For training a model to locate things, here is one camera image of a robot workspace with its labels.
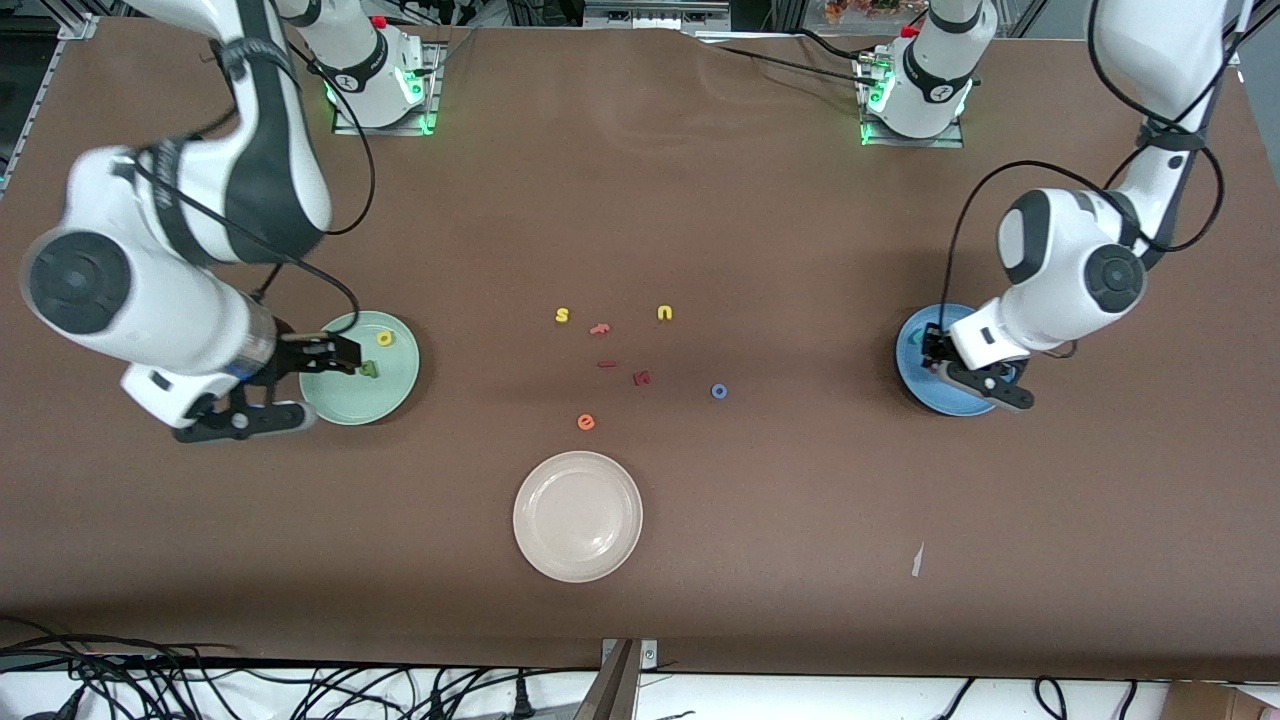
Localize blue plate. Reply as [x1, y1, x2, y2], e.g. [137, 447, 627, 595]
[895, 303, 1017, 418]

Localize orange artificial flowers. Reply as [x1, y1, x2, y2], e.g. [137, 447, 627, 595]
[822, 0, 906, 26]

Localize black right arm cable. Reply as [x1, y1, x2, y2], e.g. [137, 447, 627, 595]
[130, 30, 376, 336]

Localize aluminium profile bracket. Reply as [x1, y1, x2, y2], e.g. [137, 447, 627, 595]
[575, 638, 661, 720]

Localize beige plate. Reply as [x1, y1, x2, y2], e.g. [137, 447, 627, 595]
[512, 451, 644, 584]

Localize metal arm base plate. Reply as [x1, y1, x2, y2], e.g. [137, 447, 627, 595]
[858, 50, 966, 149]
[332, 40, 441, 136]

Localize cardboard box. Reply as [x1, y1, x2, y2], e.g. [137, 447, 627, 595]
[1160, 683, 1280, 720]

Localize light green plate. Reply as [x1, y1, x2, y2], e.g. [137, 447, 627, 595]
[299, 311, 421, 427]

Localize brown table cover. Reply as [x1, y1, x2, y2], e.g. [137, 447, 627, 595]
[0, 18, 1280, 683]

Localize grey metal equipment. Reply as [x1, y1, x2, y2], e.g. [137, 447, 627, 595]
[583, 0, 733, 31]

